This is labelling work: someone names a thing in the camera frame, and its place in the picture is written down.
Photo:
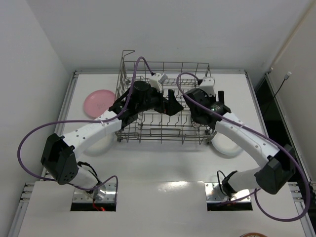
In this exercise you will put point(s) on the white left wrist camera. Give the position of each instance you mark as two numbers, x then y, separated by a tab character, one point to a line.
158	80

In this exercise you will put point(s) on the white deep plate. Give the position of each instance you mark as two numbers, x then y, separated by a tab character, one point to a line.
225	145

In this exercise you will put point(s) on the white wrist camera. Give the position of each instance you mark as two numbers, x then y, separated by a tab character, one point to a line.
158	80
207	84

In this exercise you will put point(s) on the brown rimmed bowl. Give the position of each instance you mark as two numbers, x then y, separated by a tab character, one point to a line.
253	234

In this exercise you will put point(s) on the metal base plate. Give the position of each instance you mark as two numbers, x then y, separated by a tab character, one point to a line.
104	195
215	196

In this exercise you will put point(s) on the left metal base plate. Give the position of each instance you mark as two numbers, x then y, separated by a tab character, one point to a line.
104	195

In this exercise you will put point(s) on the white plate with green rim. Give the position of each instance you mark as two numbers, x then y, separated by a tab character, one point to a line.
195	124

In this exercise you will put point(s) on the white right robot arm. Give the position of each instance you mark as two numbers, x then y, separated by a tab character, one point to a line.
274	168

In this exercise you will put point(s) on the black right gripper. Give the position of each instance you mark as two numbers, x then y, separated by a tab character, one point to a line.
219	106

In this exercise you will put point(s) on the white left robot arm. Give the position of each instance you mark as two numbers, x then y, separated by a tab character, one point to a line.
60	154

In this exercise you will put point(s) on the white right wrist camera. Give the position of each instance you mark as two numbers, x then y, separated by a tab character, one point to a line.
207	84

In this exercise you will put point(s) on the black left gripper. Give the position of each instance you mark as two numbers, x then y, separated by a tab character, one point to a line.
162	102

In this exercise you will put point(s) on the white plate under left arm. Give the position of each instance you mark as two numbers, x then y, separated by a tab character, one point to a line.
100	147

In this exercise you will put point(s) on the pink plate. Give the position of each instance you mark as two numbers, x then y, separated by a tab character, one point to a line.
97	102

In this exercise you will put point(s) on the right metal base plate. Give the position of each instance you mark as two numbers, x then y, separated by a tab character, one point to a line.
215	196

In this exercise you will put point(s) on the metal wire dish rack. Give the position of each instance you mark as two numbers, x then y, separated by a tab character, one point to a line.
151	125

